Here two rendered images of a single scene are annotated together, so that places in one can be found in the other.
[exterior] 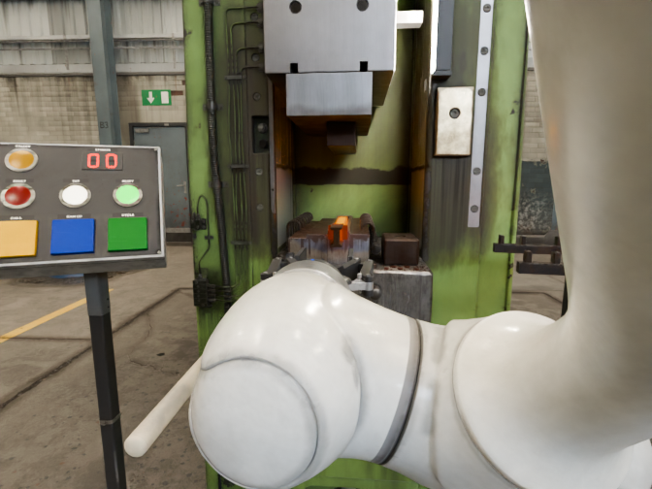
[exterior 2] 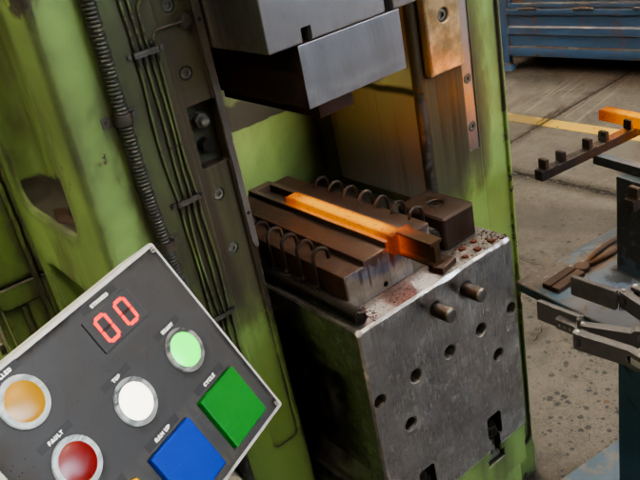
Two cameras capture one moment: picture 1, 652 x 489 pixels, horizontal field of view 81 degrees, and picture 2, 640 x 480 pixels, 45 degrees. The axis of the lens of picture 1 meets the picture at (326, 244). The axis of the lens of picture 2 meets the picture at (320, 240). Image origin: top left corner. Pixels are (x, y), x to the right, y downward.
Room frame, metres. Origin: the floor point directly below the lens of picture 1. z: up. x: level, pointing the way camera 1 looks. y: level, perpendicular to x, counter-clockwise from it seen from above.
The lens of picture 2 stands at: (0.09, 0.79, 1.62)
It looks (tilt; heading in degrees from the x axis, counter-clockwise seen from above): 27 degrees down; 322
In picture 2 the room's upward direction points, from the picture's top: 12 degrees counter-clockwise
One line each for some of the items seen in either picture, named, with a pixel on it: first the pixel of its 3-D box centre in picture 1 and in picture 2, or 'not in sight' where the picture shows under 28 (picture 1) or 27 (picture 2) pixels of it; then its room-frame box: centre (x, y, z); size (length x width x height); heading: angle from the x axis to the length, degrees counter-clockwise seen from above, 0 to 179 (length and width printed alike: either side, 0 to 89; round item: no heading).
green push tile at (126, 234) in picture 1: (128, 235); (230, 407); (0.81, 0.42, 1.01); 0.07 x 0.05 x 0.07; 110
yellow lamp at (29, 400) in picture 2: (21, 159); (24, 401); (0.83, 0.64, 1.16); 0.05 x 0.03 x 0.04; 85
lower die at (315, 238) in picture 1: (334, 235); (314, 232); (1.14, -0.02, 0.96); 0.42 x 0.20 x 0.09; 175
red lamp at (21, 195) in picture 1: (17, 195); (77, 462); (0.79, 0.63, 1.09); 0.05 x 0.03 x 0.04; 85
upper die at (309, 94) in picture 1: (334, 110); (274, 47); (1.14, -0.02, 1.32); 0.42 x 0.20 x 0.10; 175
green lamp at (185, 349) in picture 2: (127, 194); (185, 349); (0.86, 0.44, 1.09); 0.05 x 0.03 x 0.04; 85
